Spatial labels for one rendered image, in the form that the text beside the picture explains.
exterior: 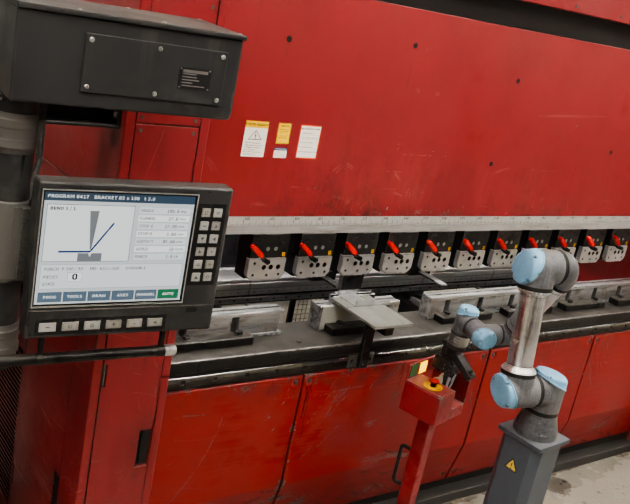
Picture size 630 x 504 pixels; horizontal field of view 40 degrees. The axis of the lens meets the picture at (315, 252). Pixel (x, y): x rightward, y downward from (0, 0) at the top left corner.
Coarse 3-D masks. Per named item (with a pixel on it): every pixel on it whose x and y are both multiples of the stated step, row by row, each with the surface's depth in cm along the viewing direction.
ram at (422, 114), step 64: (256, 0) 256; (320, 0) 269; (256, 64) 264; (320, 64) 278; (384, 64) 293; (448, 64) 310; (512, 64) 328; (576, 64) 349; (384, 128) 303; (448, 128) 321; (512, 128) 341; (576, 128) 364; (256, 192) 281; (320, 192) 297; (384, 192) 314; (448, 192) 333; (512, 192) 355; (576, 192) 380
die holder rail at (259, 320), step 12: (216, 312) 295; (228, 312) 296; (240, 312) 298; (252, 312) 300; (264, 312) 303; (276, 312) 306; (216, 324) 293; (228, 324) 296; (240, 324) 299; (252, 324) 302; (264, 324) 306; (276, 324) 309; (180, 336) 290
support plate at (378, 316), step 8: (360, 296) 328; (368, 296) 330; (344, 304) 317; (376, 304) 323; (352, 312) 311; (360, 312) 312; (368, 312) 314; (376, 312) 315; (384, 312) 317; (392, 312) 318; (368, 320) 306; (376, 320) 308; (384, 320) 309; (392, 320) 311; (400, 320) 312; (408, 320) 314; (376, 328) 302; (384, 328) 304
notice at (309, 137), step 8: (304, 128) 283; (312, 128) 285; (320, 128) 287; (304, 136) 284; (312, 136) 286; (304, 144) 286; (312, 144) 287; (296, 152) 285; (304, 152) 287; (312, 152) 289
